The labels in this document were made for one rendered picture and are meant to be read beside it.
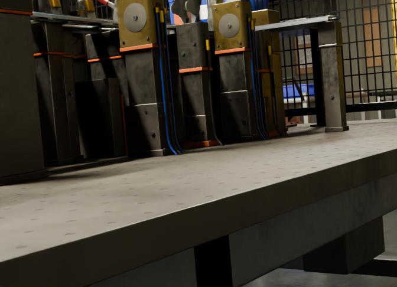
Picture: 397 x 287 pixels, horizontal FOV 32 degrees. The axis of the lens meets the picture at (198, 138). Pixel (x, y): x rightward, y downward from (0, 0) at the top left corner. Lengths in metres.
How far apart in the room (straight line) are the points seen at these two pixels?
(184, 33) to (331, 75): 0.43
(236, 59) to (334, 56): 0.27
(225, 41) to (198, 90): 0.17
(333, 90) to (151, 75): 0.59
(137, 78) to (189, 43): 0.22
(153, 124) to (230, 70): 0.37
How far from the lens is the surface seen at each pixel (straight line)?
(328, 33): 1.83
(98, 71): 1.65
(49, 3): 1.70
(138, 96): 1.43
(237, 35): 1.69
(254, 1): 2.20
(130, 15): 1.43
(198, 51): 1.59
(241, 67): 1.69
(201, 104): 1.59
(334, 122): 1.83
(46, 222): 0.64
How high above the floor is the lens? 0.79
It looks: 3 degrees down
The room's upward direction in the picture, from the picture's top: 5 degrees counter-clockwise
